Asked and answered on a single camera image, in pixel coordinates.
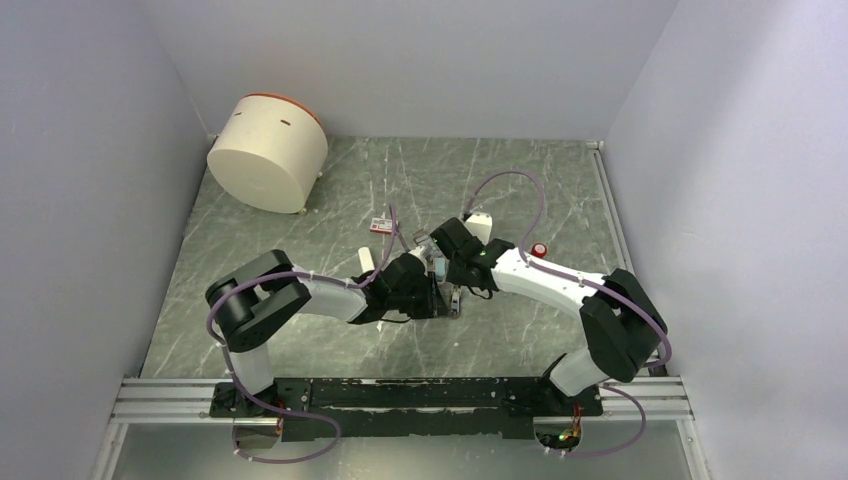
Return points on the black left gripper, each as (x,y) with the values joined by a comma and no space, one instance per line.
(434,305)

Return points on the long white stapler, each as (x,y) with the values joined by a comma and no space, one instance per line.
(366,260)

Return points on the red black stamp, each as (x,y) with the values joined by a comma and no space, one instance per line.
(539,250)

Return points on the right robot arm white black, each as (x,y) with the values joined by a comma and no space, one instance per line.
(621,326)

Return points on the beige brown small stapler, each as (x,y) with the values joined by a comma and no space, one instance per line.
(455,301)

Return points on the aluminium rail frame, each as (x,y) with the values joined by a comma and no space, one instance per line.
(160,426)

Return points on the cardboard tray with staples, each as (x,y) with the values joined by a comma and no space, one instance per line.
(420,237)

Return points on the cream cylindrical drum orange rim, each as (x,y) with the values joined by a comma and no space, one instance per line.
(270,153)

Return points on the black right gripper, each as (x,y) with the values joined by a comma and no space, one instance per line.
(453,277)

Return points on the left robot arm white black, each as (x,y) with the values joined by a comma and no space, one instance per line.
(250,304)

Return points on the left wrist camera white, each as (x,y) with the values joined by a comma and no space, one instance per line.
(424,253)

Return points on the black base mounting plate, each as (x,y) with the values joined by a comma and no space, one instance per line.
(309,409)

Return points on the red white staple box sleeve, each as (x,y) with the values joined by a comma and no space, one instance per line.
(381,225)

